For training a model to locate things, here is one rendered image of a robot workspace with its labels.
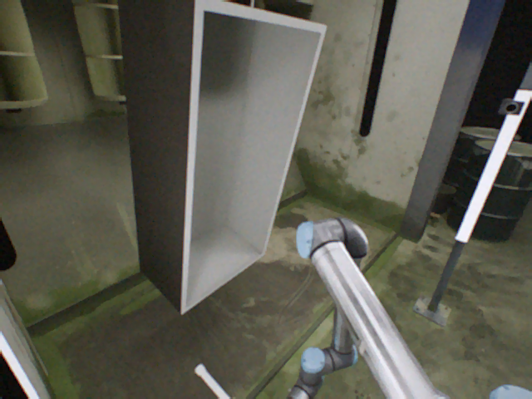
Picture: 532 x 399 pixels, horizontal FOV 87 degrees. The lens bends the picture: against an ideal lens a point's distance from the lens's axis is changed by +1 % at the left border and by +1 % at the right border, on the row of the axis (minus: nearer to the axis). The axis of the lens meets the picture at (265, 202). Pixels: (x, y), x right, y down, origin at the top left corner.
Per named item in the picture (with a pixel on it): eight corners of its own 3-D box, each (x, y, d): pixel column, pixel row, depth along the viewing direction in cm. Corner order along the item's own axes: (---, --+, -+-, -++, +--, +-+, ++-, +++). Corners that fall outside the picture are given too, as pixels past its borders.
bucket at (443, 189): (444, 218, 315) (452, 195, 302) (416, 209, 332) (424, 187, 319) (450, 209, 336) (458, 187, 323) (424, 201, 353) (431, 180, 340)
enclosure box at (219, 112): (139, 269, 144) (115, -26, 77) (224, 224, 186) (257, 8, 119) (180, 314, 128) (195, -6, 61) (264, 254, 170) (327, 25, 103)
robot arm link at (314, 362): (322, 342, 117) (319, 360, 122) (298, 349, 113) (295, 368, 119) (335, 362, 109) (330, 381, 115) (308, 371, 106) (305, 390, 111)
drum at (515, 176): (443, 210, 331) (470, 135, 290) (503, 224, 308) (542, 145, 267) (445, 234, 284) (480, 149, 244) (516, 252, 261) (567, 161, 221)
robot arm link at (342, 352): (357, 209, 104) (343, 350, 126) (327, 213, 101) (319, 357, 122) (379, 219, 94) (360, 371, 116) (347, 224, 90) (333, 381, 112)
